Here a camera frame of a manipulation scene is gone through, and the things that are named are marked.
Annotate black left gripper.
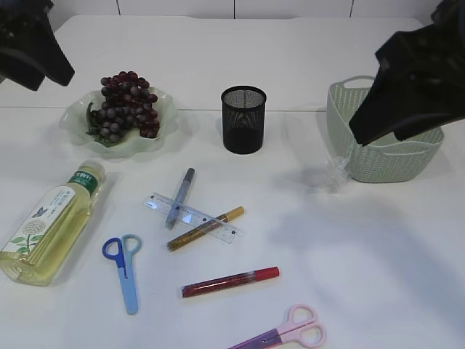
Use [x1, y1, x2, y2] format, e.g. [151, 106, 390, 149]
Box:
[1, 0, 75, 91]

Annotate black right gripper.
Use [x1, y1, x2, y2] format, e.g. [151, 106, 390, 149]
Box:
[349, 1, 464, 146]

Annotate clear plastic sheet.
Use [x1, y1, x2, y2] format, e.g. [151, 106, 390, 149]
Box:
[303, 156, 349, 193]

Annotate purple artificial grape bunch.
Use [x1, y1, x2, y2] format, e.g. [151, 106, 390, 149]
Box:
[86, 71, 161, 146]

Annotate green plastic woven basket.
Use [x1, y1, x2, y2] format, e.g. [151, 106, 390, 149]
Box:
[326, 76, 445, 183]

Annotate green ruffled glass plate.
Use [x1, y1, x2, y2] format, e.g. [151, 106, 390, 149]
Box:
[59, 87, 177, 159]

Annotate black mesh pen holder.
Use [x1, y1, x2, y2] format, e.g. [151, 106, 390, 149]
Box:
[221, 85, 267, 155]

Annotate gold glitter marker pen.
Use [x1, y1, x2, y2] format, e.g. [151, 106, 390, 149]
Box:
[167, 206, 245, 252]

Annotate silver glitter marker pen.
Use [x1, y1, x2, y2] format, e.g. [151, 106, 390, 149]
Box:
[165, 167, 195, 230]

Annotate clear plastic ruler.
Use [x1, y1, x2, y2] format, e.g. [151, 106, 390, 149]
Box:
[143, 193, 239, 233]

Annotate red glitter marker pen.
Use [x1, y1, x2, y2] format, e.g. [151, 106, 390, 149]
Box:
[182, 267, 280, 298]

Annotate yellow tea drink bottle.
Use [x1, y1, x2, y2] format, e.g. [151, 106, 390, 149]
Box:
[1, 161, 106, 286]

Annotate blue safety scissors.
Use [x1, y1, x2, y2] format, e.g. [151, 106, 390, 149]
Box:
[102, 234, 142, 315]

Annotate pink purple safety scissors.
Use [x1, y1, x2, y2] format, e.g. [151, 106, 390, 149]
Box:
[232, 304, 327, 349]

